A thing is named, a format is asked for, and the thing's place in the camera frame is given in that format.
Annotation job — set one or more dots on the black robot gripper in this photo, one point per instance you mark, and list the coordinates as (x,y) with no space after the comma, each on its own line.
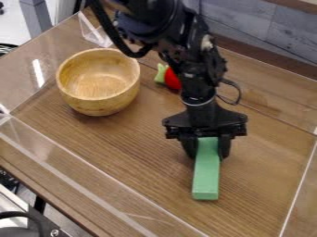
(215,122)

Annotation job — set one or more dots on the green rectangular block stick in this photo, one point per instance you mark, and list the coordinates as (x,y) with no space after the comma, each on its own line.
(205,186)

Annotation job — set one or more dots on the light wooden bowl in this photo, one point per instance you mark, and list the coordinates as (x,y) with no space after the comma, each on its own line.
(99,81)

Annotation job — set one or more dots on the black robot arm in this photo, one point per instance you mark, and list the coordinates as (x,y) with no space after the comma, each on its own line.
(165,26)

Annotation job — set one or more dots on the red felt tomato toy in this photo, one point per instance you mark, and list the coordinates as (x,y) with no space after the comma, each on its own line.
(166,77)

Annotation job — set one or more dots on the black table leg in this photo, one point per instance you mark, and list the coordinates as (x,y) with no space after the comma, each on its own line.
(39,204)

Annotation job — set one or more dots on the clear acrylic tray enclosure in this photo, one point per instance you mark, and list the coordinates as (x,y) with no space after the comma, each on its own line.
(119,178)

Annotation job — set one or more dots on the black bracket with bolt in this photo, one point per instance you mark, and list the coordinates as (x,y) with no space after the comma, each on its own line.
(51,229)

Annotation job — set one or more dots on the grey post at back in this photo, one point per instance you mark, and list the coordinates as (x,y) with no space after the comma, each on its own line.
(36,16)

